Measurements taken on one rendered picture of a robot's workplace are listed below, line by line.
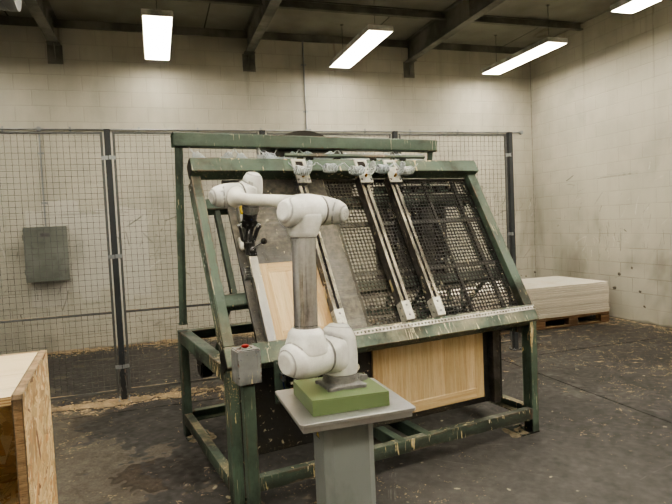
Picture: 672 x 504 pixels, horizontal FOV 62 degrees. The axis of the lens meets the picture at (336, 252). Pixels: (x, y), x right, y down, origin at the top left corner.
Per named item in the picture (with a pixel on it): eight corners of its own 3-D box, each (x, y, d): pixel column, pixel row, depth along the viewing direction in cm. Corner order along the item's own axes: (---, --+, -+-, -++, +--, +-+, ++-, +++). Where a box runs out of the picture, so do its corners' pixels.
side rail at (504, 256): (514, 310, 395) (524, 304, 386) (459, 182, 439) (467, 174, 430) (522, 309, 398) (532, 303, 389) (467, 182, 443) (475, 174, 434)
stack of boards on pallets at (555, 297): (452, 340, 692) (450, 296, 689) (415, 327, 790) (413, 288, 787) (610, 321, 766) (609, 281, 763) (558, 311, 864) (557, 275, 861)
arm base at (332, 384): (376, 385, 244) (375, 373, 244) (329, 392, 235) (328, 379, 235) (358, 376, 261) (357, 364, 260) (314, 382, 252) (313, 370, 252)
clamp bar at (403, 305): (399, 324, 346) (417, 308, 327) (347, 168, 394) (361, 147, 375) (412, 322, 350) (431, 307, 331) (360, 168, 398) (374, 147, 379)
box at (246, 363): (239, 388, 270) (237, 351, 269) (232, 382, 281) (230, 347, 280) (262, 384, 275) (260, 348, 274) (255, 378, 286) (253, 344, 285)
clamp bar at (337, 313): (332, 333, 325) (347, 318, 306) (286, 168, 373) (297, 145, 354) (347, 331, 330) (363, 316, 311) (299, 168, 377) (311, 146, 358)
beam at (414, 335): (222, 375, 296) (227, 369, 287) (218, 354, 301) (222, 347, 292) (529, 325, 394) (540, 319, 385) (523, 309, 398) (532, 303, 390)
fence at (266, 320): (266, 344, 307) (268, 341, 304) (233, 199, 346) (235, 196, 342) (274, 342, 309) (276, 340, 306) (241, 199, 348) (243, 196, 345)
